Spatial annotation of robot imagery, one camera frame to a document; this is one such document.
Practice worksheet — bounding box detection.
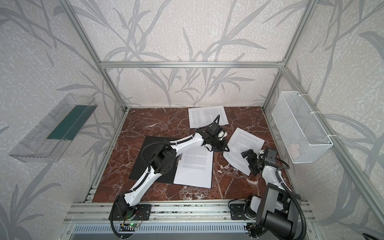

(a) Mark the printed paper sheet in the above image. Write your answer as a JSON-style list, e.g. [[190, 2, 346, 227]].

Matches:
[[188, 106, 229, 129], [223, 128, 265, 176], [174, 147, 214, 189]]

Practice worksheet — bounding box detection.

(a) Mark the white black file folder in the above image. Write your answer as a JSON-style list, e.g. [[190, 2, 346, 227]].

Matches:
[[128, 135, 214, 189]]

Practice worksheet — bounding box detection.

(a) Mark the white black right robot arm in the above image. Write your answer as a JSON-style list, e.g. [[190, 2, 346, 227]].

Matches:
[[241, 148, 307, 240]]

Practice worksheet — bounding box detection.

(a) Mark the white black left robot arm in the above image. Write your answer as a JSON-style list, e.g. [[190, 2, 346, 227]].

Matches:
[[109, 122, 230, 221]]

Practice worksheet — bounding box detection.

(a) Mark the green circuit board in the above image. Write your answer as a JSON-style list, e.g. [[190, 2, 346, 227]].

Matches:
[[119, 223, 141, 232]]

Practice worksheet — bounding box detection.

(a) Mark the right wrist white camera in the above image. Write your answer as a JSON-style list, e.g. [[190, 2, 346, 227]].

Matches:
[[262, 148, 278, 166]]

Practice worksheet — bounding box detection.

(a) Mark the wrist white camera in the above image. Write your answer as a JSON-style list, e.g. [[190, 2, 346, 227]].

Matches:
[[262, 148, 278, 166], [217, 130, 228, 141]]

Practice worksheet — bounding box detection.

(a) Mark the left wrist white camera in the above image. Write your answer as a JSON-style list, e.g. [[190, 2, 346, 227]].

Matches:
[[217, 130, 228, 141]]

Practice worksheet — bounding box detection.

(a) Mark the white wire mesh basket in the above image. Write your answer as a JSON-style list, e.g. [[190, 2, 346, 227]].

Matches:
[[272, 91, 333, 164]]

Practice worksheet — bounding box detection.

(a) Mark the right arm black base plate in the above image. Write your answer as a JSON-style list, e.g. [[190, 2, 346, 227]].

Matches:
[[228, 202, 248, 221]]

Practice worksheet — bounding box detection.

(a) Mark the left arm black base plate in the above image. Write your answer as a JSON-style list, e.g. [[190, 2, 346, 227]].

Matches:
[[109, 204, 152, 221]]

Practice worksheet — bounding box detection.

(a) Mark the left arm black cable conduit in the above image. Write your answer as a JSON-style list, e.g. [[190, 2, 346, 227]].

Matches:
[[109, 114, 221, 238]]

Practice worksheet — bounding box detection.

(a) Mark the aluminium cage frame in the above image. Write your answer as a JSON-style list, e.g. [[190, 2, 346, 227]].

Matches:
[[60, 1, 384, 222]]

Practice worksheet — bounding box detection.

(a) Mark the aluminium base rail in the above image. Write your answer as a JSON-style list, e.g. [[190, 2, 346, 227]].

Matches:
[[62, 200, 316, 224]]

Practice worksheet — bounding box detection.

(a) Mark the clear plastic wall tray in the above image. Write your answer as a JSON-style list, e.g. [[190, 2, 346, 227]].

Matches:
[[9, 94, 98, 163]]

